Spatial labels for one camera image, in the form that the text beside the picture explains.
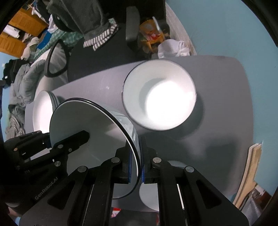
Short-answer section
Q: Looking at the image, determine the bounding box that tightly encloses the striped cloth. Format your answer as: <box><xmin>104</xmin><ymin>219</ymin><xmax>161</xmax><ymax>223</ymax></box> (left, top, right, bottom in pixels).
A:
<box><xmin>4</xmin><ymin>104</ymin><xmax>26</xmax><ymax>139</ymax></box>

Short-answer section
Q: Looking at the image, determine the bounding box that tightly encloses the white plastic bag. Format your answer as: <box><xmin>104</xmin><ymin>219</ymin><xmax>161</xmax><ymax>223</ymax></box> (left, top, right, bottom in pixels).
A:
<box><xmin>157</xmin><ymin>39</ymin><xmax>190</xmax><ymax>59</ymax></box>

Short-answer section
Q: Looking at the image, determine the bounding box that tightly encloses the white brick-pattern panel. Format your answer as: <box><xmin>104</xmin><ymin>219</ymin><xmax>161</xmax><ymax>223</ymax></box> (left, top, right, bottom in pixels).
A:
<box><xmin>166</xmin><ymin>2</ymin><xmax>197</xmax><ymax>55</ymax></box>

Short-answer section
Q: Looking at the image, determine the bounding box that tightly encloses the beige clothes pile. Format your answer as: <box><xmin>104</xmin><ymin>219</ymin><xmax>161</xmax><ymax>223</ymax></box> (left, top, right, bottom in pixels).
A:
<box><xmin>21</xmin><ymin>37</ymin><xmax>39</xmax><ymax>61</ymax></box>

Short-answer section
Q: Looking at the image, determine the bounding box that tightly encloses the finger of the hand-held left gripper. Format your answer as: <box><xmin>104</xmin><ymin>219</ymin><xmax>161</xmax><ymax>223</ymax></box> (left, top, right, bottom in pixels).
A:
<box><xmin>51</xmin><ymin>131</ymin><xmax>90</xmax><ymax>162</ymax></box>
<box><xmin>5</xmin><ymin>130</ymin><xmax>51</xmax><ymax>162</ymax></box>

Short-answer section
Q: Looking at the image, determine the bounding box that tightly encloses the grey jacket on bed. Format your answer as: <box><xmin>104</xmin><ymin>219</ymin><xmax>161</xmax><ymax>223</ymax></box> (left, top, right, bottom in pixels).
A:
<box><xmin>9</xmin><ymin>59</ymin><xmax>47</xmax><ymax>105</ymax></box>

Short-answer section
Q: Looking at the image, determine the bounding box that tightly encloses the grey hooded sweater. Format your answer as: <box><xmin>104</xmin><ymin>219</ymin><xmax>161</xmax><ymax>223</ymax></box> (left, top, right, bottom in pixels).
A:
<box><xmin>47</xmin><ymin>0</ymin><xmax>119</xmax><ymax>51</ymax></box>

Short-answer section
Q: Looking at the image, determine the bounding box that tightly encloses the wooden wardrobe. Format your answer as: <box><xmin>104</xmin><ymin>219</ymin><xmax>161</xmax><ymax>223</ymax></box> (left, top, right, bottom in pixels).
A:
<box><xmin>0</xmin><ymin>9</ymin><xmax>49</xmax><ymax>58</ymax></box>

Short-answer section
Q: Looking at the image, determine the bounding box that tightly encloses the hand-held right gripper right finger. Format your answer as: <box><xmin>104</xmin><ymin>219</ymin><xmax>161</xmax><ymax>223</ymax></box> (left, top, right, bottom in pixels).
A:
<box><xmin>141</xmin><ymin>136</ymin><xmax>249</xmax><ymax>226</ymax></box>

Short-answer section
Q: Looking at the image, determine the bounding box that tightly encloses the wooden board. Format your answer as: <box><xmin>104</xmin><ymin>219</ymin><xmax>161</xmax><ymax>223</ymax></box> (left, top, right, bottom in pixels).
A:
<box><xmin>233</xmin><ymin>142</ymin><xmax>263</xmax><ymax>210</ymax></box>

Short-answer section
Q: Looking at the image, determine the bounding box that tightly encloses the green checkered tablecloth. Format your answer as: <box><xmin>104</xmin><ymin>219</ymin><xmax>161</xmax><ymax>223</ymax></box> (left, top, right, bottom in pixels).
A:
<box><xmin>32</xmin><ymin>18</ymin><xmax>85</xmax><ymax>61</ymax></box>

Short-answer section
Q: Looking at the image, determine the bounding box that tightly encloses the blue box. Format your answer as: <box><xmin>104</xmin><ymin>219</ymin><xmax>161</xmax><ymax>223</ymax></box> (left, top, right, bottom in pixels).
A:
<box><xmin>37</xmin><ymin>30</ymin><xmax>52</xmax><ymax>49</ymax></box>

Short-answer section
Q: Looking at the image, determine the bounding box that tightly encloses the black office chair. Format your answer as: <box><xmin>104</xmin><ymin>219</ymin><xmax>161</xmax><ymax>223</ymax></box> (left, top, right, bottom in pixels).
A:
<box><xmin>44</xmin><ymin>6</ymin><xmax>140</xmax><ymax>82</ymax></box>

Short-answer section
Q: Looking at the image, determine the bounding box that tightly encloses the grey plastic sheet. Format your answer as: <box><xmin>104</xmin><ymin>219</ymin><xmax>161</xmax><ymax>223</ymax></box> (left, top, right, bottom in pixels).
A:
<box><xmin>241</xmin><ymin>185</ymin><xmax>274</xmax><ymax>218</ymax></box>

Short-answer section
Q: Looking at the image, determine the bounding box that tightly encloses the white hanging shirt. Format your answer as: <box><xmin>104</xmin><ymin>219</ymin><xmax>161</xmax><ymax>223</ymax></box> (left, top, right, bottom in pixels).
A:
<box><xmin>4</xmin><ymin>24</ymin><xmax>22</xmax><ymax>38</ymax></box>

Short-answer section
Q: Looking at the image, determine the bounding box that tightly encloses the yellow toy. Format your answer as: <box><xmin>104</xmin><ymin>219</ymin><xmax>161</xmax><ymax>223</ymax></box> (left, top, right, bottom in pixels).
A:
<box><xmin>139</xmin><ymin>17</ymin><xmax>165</xmax><ymax>53</ymax></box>

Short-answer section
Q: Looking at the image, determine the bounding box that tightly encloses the black clothes pile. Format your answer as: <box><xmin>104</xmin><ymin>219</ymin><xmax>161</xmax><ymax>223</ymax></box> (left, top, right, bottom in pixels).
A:
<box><xmin>2</xmin><ymin>59</ymin><xmax>26</xmax><ymax>81</ymax></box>

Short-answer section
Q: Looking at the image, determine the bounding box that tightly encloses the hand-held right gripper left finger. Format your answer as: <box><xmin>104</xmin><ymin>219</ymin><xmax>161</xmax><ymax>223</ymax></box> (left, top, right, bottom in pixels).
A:
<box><xmin>19</xmin><ymin>148</ymin><xmax>132</xmax><ymax>226</ymax></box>

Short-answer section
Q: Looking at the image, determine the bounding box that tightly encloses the white bowl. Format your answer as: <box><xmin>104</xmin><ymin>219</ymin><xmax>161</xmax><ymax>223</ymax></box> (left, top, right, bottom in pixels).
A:
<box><xmin>50</xmin><ymin>98</ymin><xmax>144</xmax><ymax>199</ymax></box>
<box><xmin>139</xmin><ymin>160</ymin><xmax>185</xmax><ymax>212</ymax></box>
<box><xmin>122</xmin><ymin>59</ymin><xmax>198</xmax><ymax>131</ymax></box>

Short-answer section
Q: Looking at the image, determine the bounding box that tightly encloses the bed with grey sheet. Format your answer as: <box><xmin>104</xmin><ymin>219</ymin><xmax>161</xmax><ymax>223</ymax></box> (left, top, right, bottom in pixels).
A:
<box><xmin>25</xmin><ymin>41</ymin><xmax>70</xmax><ymax>135</ymax></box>

